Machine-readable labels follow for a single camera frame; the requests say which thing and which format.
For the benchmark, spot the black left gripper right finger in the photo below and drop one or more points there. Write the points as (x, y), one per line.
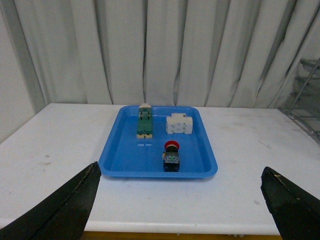
(295, 212)

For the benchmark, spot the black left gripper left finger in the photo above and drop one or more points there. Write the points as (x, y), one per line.
(63, 215)

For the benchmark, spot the red emergency stop button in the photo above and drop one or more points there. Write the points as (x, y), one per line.
(170, 156)

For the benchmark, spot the silver mesh tiered rack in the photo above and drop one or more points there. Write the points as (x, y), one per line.
(304, 111)

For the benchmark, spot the blue plastic tray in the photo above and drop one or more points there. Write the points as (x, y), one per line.
(127, 156)

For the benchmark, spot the green terminal block component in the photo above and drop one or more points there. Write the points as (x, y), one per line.
(144, 122)

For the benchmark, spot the white circuit breaker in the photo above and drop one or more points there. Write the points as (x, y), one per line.
(179, 123)

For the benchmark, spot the white curtain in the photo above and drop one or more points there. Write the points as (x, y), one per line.
(206, 53)

